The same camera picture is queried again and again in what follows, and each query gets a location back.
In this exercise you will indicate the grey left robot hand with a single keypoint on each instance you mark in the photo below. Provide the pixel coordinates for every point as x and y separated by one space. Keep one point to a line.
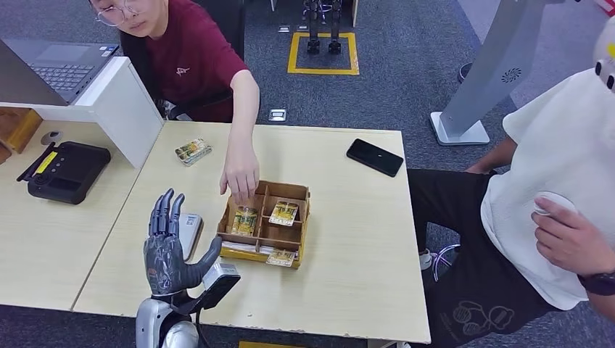
166 264

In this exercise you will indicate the yellow printed room key card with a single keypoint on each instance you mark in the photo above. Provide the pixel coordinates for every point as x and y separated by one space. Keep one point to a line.
245 223

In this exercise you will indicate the stack of printed cards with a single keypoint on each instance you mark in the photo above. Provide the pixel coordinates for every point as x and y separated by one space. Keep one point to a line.
193 151

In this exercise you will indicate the wooden organizer box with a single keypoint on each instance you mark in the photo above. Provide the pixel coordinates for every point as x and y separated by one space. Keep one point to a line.
283 192

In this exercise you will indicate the white handheld remote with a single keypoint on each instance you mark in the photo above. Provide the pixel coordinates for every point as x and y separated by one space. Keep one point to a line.
552 201

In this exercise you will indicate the person's right forearm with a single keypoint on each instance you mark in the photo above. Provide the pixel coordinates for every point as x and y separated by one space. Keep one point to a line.
495 156

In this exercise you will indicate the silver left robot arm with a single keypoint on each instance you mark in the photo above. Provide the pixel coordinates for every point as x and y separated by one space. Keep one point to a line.
153 322

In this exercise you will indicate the person's left forearm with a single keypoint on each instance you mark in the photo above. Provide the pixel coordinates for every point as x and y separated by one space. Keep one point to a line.
245 115
604 302

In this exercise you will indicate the white card stack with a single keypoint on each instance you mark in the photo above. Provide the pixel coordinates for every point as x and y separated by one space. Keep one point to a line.
240 246

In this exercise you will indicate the person's left hand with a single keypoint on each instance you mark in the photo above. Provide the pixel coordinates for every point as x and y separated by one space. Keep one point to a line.
240 173
571 245

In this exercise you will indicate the person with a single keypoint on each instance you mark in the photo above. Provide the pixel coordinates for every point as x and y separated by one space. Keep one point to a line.
192 62
538 192

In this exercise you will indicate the black controller device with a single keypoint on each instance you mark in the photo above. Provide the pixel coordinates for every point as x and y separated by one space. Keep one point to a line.
72 173

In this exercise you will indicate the yellow sticker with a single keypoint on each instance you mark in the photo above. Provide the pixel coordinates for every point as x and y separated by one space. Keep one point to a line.
46 162

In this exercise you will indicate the white desk riser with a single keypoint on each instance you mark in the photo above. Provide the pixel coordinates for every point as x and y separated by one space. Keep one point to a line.
120 110

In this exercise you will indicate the round grey disc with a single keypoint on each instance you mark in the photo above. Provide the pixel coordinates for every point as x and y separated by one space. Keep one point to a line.
50 137

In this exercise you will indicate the large silver floor socket plate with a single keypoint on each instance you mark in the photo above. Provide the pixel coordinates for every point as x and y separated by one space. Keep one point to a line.
277 115

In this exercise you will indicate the brown wooden box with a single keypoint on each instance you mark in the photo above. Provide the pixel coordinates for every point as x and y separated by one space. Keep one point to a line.
17 127

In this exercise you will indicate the grey laptop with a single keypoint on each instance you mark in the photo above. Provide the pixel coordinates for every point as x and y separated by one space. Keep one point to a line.
57 72

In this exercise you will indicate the black smartphone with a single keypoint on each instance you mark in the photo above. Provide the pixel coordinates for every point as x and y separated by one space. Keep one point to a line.
375 157

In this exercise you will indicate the black office chair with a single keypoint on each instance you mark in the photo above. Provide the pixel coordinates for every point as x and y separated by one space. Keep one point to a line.
226 24

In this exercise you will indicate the yellow floor tape square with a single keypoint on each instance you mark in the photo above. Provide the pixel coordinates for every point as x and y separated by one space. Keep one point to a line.
323 71

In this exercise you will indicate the eyeglasses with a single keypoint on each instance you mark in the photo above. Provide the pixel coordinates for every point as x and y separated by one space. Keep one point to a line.
113 14

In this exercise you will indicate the white shoe with holes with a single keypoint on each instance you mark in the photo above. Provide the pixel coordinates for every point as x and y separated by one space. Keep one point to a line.
425 259

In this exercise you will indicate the black robot leg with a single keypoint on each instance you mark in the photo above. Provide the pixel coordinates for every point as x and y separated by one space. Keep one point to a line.
313 29
335 29

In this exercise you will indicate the light wooden panel edge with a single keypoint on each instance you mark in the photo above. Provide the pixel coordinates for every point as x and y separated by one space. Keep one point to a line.
355 12

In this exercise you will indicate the dark shoe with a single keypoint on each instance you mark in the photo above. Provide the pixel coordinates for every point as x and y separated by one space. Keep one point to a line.
463 71

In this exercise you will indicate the grey kiosk stand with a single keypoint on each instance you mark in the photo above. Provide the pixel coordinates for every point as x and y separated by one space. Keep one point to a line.
499 62

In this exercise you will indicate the black wristwatch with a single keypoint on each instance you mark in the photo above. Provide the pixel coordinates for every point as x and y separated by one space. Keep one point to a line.
598 283

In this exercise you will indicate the white cap with holes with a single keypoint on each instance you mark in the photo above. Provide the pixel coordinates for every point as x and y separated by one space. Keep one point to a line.
606 57

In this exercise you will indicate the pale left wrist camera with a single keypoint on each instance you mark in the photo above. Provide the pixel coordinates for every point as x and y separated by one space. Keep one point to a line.
221 283

